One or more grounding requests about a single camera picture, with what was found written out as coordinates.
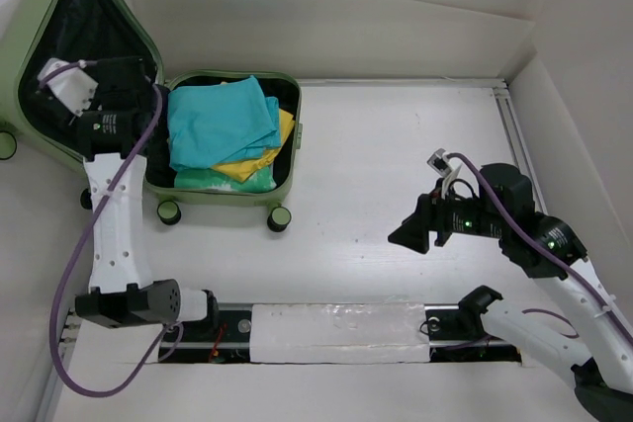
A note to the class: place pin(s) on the light green suitcase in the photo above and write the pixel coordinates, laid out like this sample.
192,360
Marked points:
69,30

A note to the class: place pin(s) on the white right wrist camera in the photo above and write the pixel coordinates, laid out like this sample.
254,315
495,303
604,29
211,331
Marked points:
439,162

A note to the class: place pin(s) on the green white tie-dye cloth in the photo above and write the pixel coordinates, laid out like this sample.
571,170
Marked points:
261,181

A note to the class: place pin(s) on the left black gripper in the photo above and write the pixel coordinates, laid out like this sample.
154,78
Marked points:
72,120

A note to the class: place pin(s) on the teal cloth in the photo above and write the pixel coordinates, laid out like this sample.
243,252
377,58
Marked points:
210,125

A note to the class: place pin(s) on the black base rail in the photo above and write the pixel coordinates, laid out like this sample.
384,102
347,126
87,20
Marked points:
332,334

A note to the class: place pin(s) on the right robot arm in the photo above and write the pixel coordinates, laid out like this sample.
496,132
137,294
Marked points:
597,363

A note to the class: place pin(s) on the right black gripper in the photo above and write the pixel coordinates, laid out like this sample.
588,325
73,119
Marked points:
428,214

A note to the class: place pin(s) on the yellow cloth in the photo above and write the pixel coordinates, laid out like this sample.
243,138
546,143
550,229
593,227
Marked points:
241,170

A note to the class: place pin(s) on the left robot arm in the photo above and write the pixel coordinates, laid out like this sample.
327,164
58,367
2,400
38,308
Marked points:
122,291

